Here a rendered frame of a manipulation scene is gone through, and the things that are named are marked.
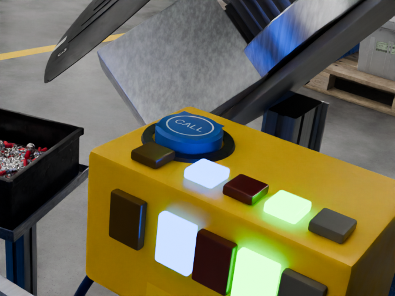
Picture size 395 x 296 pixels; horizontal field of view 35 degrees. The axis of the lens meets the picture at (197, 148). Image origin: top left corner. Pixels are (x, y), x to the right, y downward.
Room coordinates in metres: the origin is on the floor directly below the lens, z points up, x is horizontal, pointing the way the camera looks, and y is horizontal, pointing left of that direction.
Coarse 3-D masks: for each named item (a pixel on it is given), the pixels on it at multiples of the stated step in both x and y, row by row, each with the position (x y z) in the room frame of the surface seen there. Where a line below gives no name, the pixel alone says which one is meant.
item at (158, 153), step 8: (144, 144) 0.31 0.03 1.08; (152, 144) 0.31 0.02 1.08; (136, 152) 0.30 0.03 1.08; (144, 152) 0.30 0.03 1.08; (152, 152) 0.31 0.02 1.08; (160, 152) 0.31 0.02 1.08; (168, 152) 0.31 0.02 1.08; (136, 160) 0.30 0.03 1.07; (144, 160) 0.30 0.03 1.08; (152, 160) 0.30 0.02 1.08; (160, 160) 0.30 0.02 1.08; (168, 160) 0.31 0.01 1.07; (152, 168) 0.30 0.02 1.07
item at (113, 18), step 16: (96, 0) 0.91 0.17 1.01; (112, 0) 0.86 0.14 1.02; (128, 0) 0.83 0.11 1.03; (144, 0) 0.81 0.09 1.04; (80, 16) 0.92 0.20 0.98; (96, 16) 0.85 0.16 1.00; (112, 16) 0.82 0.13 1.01; (128, 16) 0.80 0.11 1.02; (80, 32) 0.85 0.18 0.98; (96, 32) 0.82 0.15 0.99; (112, 32) 0.80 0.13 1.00; (80, 48) 0.81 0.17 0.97; (48, 64) 0.84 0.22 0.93; (64, 64) 0.80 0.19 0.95; (48, 80) 0.78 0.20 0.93
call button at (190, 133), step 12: (168, 120) 0.34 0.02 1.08; (180, 120) 0.34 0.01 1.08; (192, 120) 0.34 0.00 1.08; (204, 120) 0.35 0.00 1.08; (156, 132) 0.33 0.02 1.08; (168, 132) 0.32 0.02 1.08; (180, 132) 0.33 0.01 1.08; (192, 132) 0.33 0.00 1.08; (204, 132) 0.33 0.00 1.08; (216, 132) 0.33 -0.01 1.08; (168, 144) 0.32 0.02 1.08; (180, 144) 0.32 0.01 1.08; (192, 144) 0.32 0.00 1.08; (204, 144) 0.32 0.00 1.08; (216, 144) 0.33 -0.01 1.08
